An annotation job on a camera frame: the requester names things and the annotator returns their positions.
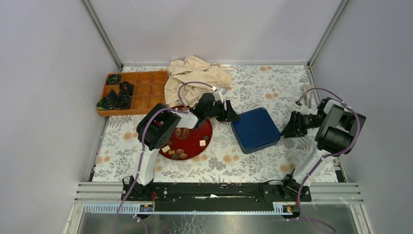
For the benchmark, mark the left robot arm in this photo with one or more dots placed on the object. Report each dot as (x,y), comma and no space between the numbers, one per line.
(158,126)

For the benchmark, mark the dark rolled tie patterned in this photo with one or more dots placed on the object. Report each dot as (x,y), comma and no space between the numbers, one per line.
(123,102)

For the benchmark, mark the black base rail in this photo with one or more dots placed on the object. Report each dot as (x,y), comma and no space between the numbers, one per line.
(214,197)

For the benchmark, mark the navy box lid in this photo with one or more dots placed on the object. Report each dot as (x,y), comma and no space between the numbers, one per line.
(255,131)

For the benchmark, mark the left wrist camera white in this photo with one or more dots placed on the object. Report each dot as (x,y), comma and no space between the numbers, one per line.
(219,93)

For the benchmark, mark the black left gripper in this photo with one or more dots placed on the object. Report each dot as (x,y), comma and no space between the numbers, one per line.
(229,114)

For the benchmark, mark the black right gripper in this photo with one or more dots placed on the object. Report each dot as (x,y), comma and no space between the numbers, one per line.
(290,129)

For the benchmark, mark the wooden compartment tray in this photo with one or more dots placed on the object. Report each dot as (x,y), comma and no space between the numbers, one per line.
(145,88)

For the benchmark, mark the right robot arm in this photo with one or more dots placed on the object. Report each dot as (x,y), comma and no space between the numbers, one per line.
(338,129)

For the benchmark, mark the beige crumpled cloth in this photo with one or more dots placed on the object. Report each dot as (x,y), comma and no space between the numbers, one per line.
(190,78)

